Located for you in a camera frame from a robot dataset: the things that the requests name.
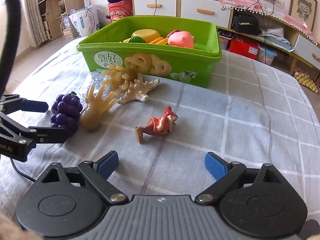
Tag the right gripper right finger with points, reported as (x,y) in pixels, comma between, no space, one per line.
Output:
(227,176)

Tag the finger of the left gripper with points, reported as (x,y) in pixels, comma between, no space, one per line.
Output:
(49,135)
(33,106)

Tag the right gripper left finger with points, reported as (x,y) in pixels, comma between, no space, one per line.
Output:
(97,173)

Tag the purple toy grapes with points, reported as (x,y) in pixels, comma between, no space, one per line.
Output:
(66,111)

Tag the beige rubber hand toy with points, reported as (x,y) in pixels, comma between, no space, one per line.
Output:
(92,114)
(118,79)

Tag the red dwarf figurine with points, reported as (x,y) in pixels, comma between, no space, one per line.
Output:
(157,126)

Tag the grey checked tablecloth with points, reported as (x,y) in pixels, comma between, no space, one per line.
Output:
(250,113)

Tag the white starfish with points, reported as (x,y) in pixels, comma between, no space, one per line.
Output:
(138,90)

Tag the white paper shopping bag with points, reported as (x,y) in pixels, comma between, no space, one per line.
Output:
(85,20)

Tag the wooden bookshelf by window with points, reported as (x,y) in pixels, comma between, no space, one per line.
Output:
(53,12)

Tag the egg carton stack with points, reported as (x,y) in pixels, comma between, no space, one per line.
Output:
(304,79)

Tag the yellow toy corn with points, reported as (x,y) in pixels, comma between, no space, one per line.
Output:
(134,39)

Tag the red cardboard box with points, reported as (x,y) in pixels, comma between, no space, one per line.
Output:
(244,46)

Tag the red cartoon bucket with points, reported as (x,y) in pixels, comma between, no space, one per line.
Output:
(119,10)

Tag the green plastic storage box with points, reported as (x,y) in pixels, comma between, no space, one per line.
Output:
(111,46)

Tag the yellow toy pot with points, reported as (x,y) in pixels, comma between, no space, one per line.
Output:
(148,35)

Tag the wooden white sideboard cabinet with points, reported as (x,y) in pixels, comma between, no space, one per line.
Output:
(273,31)

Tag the pink pig toy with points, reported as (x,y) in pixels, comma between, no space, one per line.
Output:
(182,39)

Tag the orange toy pumpkin half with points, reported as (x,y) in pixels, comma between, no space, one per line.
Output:
(160,41)

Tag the black bag on shelf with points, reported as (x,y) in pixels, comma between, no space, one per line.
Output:
(246,24)

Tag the pink checked cloth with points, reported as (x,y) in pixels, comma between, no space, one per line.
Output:
(258,7)

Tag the framed cartoon girl picture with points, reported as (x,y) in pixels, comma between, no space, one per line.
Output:
(304,11)

